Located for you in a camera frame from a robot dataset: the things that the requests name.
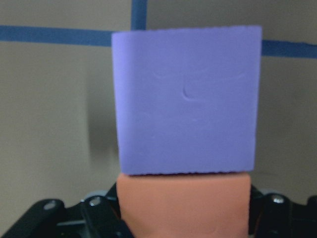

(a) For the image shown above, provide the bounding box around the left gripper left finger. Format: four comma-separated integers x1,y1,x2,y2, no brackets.
3,184,133,238

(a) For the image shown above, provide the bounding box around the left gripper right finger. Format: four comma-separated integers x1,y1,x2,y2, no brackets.
248,185,317,238

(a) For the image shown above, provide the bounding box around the orange foam block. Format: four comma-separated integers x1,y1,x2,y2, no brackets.
116,173,251,238

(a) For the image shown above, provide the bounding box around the purple foam block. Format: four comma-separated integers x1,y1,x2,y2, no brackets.
112,25,262,175

